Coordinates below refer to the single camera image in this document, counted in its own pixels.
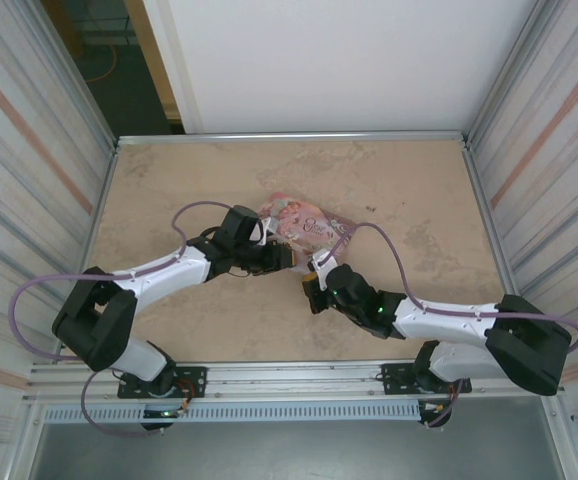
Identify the pink illustrated tin box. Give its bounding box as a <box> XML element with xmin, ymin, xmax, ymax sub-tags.
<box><xmin>254</xmin><ymin>191</ymin><xmax>359</xmax><ymax>275</ymax></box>

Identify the grey metal sheet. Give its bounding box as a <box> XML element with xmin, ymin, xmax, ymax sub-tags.
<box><xmin>28</xmin><ymin>394</ymin><xmax>565</xmax><ymax>480</ymax></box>

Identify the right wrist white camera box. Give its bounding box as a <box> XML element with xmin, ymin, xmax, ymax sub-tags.
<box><xmin>309</xmin><ymin>248</ymin><xmax>343</xmax><ymax>292</ymax></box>

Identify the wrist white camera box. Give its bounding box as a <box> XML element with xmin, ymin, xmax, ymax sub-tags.
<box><xmin>250</xmin><ymin>215</ymin><xmax>281</xmax><ymax>247</ymax></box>
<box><xmin>309</xmin><ymin>248</ymin><xmax>343</xmax><ymax>292</ymax></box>

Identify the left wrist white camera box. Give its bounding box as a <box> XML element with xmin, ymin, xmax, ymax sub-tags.
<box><xmin>250</xmin><ymin>215</ymin><xmax>281</xmax><ymax>247</ymax></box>

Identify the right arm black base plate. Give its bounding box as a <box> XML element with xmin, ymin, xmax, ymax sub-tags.
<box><xmin>379</xmin><ymin>362</ymin><xmax>473</xmax><ymax>396</ymax></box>

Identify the aluminium mounting rail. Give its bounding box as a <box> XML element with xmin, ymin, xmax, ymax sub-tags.
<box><xmin>22</xmin><ymin>355</ymin><xmax>568</xmax><ymax>405</ymax></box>

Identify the aluminium cross frame bar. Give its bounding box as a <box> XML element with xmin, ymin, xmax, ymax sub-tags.
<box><xmin>115</xmin><ymin>130</ymin><xmax>472</xmax><ymax>148</ymax></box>

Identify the slotted grey cable duct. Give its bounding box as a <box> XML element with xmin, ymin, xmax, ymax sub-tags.
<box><xmin>42</xmin><ymin>399</ymin><xmax>423</xmax><ymax>424</ymax></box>

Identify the red black wire bundle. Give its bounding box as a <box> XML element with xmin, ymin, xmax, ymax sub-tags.
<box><xmin>171</xmin><ymin>378</ymin><xmax>205</xmax><ymax>416</ymax></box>
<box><xmin>418</xmin><ymin>382</ymin><xmax>463</xmax><ymax>419</ymax></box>

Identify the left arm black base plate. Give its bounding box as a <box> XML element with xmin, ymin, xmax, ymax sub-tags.
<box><xmin>117</xmin><ymin>365</ymin><xmax>208</xmax><ymax>400</ymax></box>

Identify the aluminium side frame bar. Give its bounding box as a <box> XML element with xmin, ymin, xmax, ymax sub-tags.
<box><xmin>76</xmin><ymin>142</ymin><xmax>120</xmax><ymax>274</ymax></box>
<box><xmin>461</xmin><ymin>139</ymin><xmax>538</xmax><ymax>359</ymax></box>

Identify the wooden door frame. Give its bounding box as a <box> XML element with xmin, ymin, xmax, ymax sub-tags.
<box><xmin>122</xmin><ymin>0</ymin><xmax>184</xmax><ymax>122</ymax></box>

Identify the orange floor cable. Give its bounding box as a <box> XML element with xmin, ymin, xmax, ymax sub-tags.
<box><xmin>88</xmin><ymin>44</ymin><xmax>119</xmax><ymax>84</ymax></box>

